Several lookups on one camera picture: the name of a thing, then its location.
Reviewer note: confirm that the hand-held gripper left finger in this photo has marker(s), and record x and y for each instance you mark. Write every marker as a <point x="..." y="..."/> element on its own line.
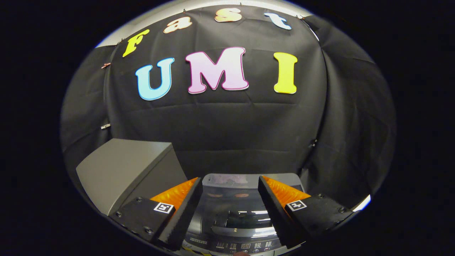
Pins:
<point x="185" y="213"/>

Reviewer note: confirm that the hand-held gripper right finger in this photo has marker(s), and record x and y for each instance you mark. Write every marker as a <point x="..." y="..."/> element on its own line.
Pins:
<point x="273" y="213"/>

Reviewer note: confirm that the dark grey washing machine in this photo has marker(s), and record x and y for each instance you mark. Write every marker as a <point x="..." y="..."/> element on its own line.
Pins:
<point x="245" y="245"/>

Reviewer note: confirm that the silver clip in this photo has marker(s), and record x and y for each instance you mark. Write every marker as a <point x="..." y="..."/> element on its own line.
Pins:
<point x="105" y="126"/>

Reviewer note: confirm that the copper clip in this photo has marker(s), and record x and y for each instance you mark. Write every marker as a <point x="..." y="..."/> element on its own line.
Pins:
<point x="105" y="65"/>

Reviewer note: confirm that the row of small black clips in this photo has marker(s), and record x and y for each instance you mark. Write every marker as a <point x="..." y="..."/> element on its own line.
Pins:
<point x="185" y="10"/>

